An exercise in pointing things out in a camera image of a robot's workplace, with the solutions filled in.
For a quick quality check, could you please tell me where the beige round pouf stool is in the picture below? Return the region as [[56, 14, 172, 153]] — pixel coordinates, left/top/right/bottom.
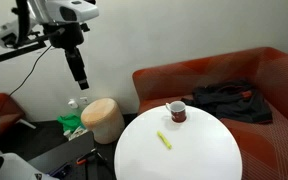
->
[[81, 98, 125, 144]]

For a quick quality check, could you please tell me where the red orange sofa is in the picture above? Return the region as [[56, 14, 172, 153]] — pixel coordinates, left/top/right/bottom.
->
[[132, 46, 288, 180]]

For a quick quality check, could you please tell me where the red chair at left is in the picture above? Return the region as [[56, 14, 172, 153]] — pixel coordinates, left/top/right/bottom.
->
[[0, 93, 26, 136]]

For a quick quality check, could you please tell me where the green plastic bag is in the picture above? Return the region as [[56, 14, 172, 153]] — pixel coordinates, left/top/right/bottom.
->
[[57, 114, 84, 132]]

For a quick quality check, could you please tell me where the yellow highlighter marker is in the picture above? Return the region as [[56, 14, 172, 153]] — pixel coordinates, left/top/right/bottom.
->
[[157, 131, 172, 149]]

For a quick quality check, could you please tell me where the white wall outlet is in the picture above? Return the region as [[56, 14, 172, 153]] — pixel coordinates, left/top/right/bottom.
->
[[80, 97, 88, 104]]

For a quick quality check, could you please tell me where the orange handled tool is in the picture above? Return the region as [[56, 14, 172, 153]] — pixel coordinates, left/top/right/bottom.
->
[[76, 151, 96, 165]]

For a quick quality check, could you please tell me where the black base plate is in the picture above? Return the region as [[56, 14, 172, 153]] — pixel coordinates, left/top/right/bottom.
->
[[28, 132, 99, 180]]

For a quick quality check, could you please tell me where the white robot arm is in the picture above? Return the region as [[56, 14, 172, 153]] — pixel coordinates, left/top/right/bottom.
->
[[0, 0, 99, 180]]

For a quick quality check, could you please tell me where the black camera mounting rail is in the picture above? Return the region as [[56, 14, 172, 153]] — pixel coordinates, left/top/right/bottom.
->
[[0, 28, 64, 62]]

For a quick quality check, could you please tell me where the black hanging cable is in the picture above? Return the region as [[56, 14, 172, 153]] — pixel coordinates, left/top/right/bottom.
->
[[8, 45, 52, 98]]

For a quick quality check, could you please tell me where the black jacket on sofa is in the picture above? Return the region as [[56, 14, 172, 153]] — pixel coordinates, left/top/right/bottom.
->
[[181, 79, 273, 123]]

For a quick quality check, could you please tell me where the red and white mug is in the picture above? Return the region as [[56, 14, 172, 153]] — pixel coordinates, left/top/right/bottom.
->
[[165, 101, 187, 123]]

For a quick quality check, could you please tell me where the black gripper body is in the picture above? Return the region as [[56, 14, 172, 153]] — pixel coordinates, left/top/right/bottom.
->
[[65, 47, 89, 90]]

